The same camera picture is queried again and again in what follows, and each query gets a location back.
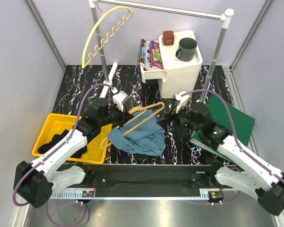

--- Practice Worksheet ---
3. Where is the white side cabinet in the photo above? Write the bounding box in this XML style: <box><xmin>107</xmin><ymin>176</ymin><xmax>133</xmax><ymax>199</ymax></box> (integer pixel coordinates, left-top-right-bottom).
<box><xmin>140</xmin><ymin>30</ymin><xmax>203</xmax><ymax>98</ymax></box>

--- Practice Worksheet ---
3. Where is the blue tank top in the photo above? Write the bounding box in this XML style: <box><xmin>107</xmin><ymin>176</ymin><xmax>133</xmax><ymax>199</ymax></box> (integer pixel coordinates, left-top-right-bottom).
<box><xmin>107</xmin><ymin>110</ymin><xmax>165</xmax><ymax>156</ymax></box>

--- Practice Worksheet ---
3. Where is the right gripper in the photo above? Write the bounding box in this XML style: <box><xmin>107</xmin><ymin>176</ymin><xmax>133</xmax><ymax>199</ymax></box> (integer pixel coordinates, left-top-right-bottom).
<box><xmin>156</xmin><ymin>101</ymin><xmax>202</xmax><ymax>133</ymax></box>

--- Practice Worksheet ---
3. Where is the aluminium frame rail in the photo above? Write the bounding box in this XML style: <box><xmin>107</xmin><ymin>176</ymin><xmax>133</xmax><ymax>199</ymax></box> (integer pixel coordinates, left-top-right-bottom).
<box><xmin>21</xmin><ymin>172</ymin><xmax>281</xmax><ymax>201</ymax></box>

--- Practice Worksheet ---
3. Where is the dark green mug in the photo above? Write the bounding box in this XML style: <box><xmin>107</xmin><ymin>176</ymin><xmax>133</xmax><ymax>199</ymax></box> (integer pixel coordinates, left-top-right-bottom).
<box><xmin>176</xmin><ymin>37</ymin><xmax>197</xmax><ymax>62</ymax></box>

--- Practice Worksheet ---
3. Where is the blue book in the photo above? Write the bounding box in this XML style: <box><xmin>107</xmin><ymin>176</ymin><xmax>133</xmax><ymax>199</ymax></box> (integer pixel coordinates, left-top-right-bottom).
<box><xmin>142</xmin><ymin>41</ymin><xmax>151</xmax><ymax>70</ymax></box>

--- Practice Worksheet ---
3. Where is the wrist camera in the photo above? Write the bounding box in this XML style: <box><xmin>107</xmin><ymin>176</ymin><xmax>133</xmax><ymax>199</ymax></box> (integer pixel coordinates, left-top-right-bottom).
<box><xmin>113</xmin><ymin>91</ymin><xmax>129</xmax><ymax>111</ymax></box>
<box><xmin>174</xmin><ymin>91</ymin><xmax>190</xmax><ymax>113</ymax></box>

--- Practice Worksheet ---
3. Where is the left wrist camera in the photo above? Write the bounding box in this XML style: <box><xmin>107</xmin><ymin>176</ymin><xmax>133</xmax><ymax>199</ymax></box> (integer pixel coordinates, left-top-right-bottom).
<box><xmin>113</xmin><ymin>91</ymin><xmax>129</xmax><ymax>111</ymax></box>

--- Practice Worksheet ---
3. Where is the brown cube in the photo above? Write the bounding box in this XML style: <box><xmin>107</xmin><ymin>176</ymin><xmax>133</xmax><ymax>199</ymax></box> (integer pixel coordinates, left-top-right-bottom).
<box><xmin>162</xmin><ymin>30</ymin><xmax>175</xmax><ymax>46</ymax></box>

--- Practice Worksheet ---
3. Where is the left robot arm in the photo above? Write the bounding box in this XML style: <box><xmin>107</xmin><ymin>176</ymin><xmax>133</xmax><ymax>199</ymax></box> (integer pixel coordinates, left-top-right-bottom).
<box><xmin>12</xmin><ymin>94</ymin><xmax>133</xmax><ymax>208</ymax></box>

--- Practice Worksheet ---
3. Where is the dark brown book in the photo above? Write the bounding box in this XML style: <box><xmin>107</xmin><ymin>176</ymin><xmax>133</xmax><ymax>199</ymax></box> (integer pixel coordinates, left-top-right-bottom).
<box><xmin>139</xmin><ymin>39</ymin><xmax>146</xmax><ymax>67</ymax></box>

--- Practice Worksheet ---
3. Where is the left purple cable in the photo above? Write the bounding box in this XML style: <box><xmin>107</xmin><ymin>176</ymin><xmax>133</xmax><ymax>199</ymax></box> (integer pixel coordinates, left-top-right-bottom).
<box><xmin>12</xmin><ymin>83</ymin><xmax>118</xmax><ymax>225</ymax></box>

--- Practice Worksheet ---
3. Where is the black cloth in bin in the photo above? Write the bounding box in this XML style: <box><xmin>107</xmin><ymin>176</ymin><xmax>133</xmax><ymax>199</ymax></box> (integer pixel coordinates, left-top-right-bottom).
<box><xmin>37</xmin><ymin>130</ymin><xmax>87</xmax><ymax>158</ymax></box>

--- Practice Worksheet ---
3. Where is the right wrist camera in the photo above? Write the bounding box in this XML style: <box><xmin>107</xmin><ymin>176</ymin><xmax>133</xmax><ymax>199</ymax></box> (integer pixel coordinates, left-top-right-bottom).
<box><xmin>174</xmin><ymin>91</ymin><xmax>190</xmax><ymax>113</ymax></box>

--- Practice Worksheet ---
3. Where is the purple book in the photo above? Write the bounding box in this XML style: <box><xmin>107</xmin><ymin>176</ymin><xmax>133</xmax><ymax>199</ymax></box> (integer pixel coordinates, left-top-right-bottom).
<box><xmin>150</xmin><ymin>41</ymin><xmax>163</xmax><ymax>70</ymax></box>

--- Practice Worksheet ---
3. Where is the green folder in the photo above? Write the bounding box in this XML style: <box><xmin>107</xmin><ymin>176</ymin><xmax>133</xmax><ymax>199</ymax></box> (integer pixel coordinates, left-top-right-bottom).
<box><xmin>189</xmin><ymin>95</ymin><xmax>256</xmax><ymax>162</ymax></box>

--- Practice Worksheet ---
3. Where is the orange-yellow plastic hanger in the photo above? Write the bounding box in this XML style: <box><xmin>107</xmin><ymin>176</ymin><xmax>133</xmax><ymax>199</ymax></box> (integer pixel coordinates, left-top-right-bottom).
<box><xmin>100</xmin><ymin>102</ymin><xmax>165</xmax><ymax>156</ymax></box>

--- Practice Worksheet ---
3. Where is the pale yellow wavy hanger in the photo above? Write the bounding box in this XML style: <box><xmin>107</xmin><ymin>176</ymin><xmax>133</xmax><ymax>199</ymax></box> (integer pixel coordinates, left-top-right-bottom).
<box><xmin>81</xmin><ymin>6</ymin><xmax>132</xmax><ymax>69</ymax></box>

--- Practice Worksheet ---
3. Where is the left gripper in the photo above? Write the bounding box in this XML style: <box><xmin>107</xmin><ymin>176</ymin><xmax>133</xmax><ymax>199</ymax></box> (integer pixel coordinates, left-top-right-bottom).
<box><xmin>99</xmin><ymin>101</ymin><xmax>133</xmax><ymax>127</ymax></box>

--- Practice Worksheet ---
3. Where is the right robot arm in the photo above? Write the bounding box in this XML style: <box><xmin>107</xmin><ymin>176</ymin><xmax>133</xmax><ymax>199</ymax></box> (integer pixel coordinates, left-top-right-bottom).
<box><xmin>165</xmin><ymin>103</ymin><xmax>284</xmax><ymax>216</ymax></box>

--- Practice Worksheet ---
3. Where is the yellow plastic bin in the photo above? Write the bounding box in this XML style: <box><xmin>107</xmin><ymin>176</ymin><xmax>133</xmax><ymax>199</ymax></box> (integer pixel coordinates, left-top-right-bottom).
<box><xmin>32</xmin><ymin>113</ymin><xmax>112</xmax><ymax>164</ymax></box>

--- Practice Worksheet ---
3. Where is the white clothes rack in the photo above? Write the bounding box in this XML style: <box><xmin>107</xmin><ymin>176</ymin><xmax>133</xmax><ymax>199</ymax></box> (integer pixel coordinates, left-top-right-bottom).
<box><xmin>81</xmin><ymin>0</ymin><xmax>234</xmax><ymax>102</ymax></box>

